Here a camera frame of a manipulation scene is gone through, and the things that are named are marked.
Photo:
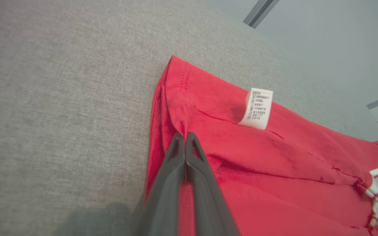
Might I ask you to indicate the red basketball jersey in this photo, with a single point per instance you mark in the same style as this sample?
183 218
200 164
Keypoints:
274 164

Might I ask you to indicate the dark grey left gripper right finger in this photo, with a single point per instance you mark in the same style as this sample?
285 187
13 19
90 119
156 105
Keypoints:
208 203

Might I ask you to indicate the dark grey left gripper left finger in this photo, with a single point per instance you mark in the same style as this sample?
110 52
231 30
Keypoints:
166 196

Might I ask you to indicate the grey double-foot partition post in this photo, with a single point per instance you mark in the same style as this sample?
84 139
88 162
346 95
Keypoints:
259 11

